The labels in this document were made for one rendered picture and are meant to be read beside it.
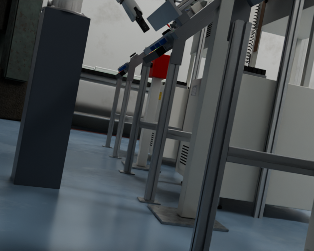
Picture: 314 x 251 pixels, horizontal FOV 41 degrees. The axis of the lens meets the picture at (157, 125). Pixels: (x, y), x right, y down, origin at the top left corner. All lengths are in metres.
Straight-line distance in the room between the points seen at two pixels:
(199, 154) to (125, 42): 5.35
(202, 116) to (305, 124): 0.64
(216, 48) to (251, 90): 0.40
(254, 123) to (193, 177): 0.49
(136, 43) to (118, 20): 0.46
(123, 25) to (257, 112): 5.09
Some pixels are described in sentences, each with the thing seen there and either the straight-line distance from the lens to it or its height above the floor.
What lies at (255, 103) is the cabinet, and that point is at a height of 0.50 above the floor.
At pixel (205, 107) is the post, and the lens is 1.58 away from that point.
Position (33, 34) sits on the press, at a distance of 5.34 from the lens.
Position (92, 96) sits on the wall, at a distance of 6.67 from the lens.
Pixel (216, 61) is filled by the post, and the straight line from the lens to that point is 1.60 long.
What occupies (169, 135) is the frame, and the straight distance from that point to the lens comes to 1.78.
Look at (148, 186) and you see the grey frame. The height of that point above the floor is 0.07.
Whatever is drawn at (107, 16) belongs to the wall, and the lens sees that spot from 6.81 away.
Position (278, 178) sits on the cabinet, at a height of 0.19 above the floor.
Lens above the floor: 0.36
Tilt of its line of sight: 1 degrees down
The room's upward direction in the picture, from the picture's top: 11 degrees clockwise
